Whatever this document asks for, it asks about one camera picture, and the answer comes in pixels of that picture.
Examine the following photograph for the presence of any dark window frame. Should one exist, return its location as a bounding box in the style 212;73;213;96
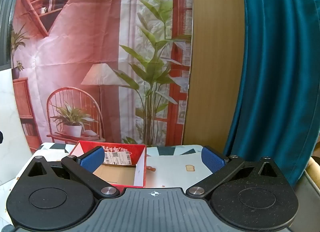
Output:
0;0;24;69

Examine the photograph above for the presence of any white board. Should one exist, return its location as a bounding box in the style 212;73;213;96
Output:
0;68;34;187

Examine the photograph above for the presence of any printed room scene backdrop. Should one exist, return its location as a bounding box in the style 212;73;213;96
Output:
11;0;193;154

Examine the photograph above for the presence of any teal curtain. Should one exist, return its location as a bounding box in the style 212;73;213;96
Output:
222;0;320;187

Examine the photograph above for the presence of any wooden panel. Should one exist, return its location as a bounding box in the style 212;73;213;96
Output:
182;0;245;147

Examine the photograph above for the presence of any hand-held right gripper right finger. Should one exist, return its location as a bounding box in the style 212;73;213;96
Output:
186;146;288;199

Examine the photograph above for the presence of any food print table mat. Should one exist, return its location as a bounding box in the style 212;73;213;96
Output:
146;156;215;189

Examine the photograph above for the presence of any red cardboard box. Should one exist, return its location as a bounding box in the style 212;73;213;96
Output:
69;141;147;188

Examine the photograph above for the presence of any geometric patterned tablecloth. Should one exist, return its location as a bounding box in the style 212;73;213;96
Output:
32;142;208;162

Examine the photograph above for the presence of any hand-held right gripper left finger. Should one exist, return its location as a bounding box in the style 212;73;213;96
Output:
26;146;120;199

